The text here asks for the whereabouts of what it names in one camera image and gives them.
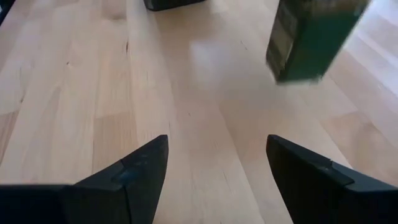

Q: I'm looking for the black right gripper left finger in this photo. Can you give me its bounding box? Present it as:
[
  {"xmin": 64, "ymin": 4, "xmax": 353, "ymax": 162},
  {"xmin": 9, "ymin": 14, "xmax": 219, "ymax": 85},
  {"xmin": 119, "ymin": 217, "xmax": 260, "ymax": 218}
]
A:
[{"xmin": 0, "ymin": 134, "xmax": 169, "ymax": 224}]

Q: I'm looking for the dark grey plastic bin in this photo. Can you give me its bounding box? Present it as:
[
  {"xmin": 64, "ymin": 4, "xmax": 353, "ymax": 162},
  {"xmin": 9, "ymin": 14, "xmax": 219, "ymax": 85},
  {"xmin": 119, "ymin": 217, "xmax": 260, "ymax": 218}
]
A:
[{"xmin": 143, "ymin": 0, "xmax": 206, "ymax": 12}]

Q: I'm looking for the green-lid spice jar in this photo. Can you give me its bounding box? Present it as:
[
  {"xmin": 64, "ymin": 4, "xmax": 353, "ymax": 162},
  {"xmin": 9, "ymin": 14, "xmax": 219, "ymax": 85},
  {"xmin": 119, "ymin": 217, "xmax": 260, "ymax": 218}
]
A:
[{"xmin": 266, "ymin": 0, "xmax": 373, "ymax": 85}]

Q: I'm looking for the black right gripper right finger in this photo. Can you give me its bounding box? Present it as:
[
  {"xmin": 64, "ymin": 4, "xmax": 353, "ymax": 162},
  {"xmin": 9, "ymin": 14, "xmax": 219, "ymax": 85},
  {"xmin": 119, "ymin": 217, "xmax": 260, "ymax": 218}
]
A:
[{"xmin": 266, "ymin": 134, "xmax": 398, "ymax": 224}]

